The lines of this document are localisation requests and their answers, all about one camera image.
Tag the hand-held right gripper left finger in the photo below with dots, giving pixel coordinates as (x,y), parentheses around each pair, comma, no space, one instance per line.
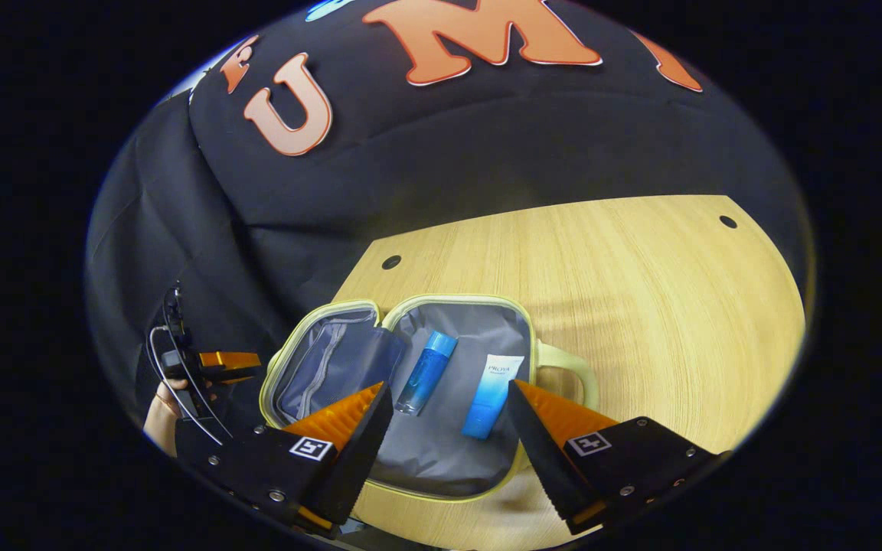
(360,451)

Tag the clear blue bottle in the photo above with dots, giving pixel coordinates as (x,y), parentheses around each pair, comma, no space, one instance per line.
(426,375)

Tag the pale yellow suitcase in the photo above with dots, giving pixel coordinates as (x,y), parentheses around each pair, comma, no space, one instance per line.
(449,459)

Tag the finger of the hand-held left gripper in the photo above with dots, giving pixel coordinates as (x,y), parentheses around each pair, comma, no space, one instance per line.
(228,361)

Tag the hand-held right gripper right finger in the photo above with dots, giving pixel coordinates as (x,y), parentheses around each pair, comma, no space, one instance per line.
(540,451)

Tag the blue and white tube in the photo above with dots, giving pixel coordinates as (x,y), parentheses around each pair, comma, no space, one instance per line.
(487,402)

